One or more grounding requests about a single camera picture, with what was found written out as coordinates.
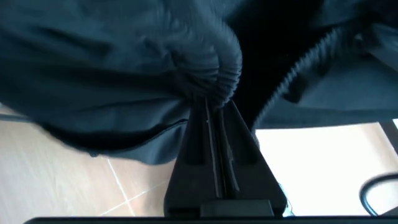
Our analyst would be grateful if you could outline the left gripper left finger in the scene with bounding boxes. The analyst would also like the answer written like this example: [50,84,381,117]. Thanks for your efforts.
[162,96,219,218]

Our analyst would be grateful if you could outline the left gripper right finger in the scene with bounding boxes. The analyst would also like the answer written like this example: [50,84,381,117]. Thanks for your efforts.
[216,98,289,218]

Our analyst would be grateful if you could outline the black shorts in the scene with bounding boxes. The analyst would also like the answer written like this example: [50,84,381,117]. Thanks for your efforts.
[0,0,398,166]

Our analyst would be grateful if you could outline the black cable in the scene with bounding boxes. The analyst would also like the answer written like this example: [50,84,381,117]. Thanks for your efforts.
[358,173,398,217]

